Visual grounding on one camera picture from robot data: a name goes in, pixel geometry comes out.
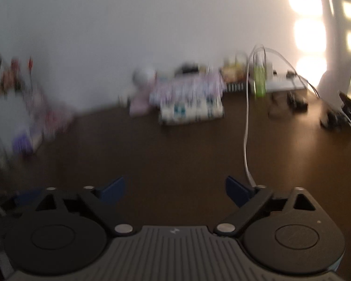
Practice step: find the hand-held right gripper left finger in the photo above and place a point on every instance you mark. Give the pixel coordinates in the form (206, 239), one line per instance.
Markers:
(114, 190)

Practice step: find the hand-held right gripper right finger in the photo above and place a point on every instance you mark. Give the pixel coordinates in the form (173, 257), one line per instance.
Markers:
(238, 191)

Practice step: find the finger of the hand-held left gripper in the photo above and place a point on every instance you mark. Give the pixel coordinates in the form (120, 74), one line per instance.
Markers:
(29, 197)

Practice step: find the pink floral garment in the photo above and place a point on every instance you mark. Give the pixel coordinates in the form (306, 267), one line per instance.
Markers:
(190, 90)

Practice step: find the purple tissue packet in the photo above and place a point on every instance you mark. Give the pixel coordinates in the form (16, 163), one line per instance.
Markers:
(25, 142)

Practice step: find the clear plastic bag red print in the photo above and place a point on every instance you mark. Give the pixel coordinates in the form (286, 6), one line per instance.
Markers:
(46, 114)

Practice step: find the plain pink cloth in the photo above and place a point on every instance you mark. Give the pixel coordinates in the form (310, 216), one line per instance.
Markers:
(140, 102)

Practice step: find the dark green book box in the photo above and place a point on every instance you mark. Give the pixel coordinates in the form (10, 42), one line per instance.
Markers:
(235, 87)

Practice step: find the small black device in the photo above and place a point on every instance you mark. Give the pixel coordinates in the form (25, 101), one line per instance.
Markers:
(297, 102)

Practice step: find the green spray bottle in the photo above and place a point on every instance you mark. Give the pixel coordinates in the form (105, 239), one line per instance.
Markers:
(259, 79)

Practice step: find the white power strip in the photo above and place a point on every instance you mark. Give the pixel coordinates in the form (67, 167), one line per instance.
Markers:
(283, 85)

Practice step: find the white round lamp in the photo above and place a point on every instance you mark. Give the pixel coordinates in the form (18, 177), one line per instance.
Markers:
(143, 76)

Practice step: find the yellow snack box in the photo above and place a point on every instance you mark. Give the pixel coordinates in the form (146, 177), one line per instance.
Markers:
(232, 71)

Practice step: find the artificial flower bouquet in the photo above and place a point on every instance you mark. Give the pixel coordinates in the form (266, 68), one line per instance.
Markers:
(5, 76)

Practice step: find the white charger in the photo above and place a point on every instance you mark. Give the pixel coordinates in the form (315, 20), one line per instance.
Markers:
(269, 68)

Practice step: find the small grey box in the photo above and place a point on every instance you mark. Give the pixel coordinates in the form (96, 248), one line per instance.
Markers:
(190, 68)

